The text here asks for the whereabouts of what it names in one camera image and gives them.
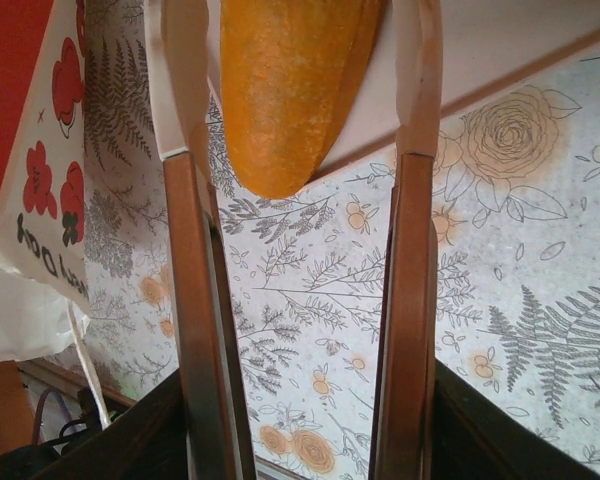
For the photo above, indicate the long orange fake bread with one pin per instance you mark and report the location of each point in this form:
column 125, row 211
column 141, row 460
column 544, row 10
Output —
column 290, row 100

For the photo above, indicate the floral tablecloth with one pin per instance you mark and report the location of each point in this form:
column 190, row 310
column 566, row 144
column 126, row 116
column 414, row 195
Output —
column 330, row 300

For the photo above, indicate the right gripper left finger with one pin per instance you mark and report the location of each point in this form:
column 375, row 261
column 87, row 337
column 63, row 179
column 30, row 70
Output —
column 150, row 440

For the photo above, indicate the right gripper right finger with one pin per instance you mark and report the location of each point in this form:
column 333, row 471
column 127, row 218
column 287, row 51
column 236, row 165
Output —
column 480, row 440

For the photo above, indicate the red white paper bag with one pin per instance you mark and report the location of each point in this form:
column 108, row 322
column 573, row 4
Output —
column 40, row 165

